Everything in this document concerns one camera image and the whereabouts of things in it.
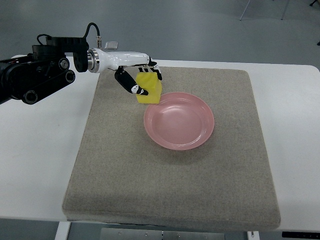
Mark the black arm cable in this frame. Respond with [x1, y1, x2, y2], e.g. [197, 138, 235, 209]
[84, 22, 104, 49]

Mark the yellow foam block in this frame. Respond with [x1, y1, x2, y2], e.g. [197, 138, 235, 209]
[135, 72, 162, 104]

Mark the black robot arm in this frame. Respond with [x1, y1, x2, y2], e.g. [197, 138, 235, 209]
[0, 35, 89, 105]

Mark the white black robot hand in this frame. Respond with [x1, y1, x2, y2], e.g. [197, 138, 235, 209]
[87, 48, 162, 96]

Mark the metal table frame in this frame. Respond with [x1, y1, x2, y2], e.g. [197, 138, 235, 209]
[54, 221, 261, 240]

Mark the clear plastic floor piece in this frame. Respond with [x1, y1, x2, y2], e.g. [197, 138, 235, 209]
[104, 41, 119, 50]

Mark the pink plate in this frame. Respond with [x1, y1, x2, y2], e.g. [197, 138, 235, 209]
[143, 92, 215, 151]

